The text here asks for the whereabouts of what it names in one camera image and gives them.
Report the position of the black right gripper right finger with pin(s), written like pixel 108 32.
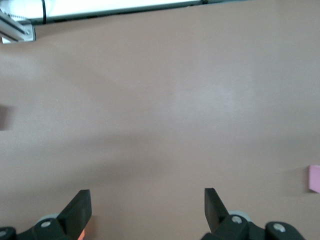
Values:
pixel 217 217

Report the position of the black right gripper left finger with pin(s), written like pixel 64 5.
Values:
pixel 72 215

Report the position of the orange foam cube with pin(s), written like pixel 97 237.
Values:
pixel 83 235

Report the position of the pale pink foam cube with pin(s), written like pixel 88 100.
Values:
pixel 314 178

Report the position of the brown table cover sheet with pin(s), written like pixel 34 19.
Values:
pixel 160 100

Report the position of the aluminium corner profile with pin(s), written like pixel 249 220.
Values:
pixel 22 31

